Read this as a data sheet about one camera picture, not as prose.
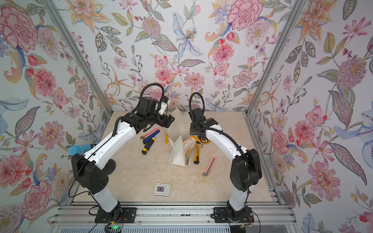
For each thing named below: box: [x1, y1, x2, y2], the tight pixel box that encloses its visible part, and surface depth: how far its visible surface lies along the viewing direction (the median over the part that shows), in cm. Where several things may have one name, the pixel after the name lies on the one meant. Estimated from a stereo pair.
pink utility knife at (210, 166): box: [202, 155, 218, 177], surface depth 92 cm
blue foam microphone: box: [67, 142, 100, 156], surface depth 66 cm
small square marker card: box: [153, 182, 172, 197], surface depth 82 cm
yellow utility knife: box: [193, 143, 201, 165], surface depth 97 cm
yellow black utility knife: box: [141, 136, 156, 155], surface depth 103 cm
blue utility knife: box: [142, 129, 161, 145], surface depth 106 cm
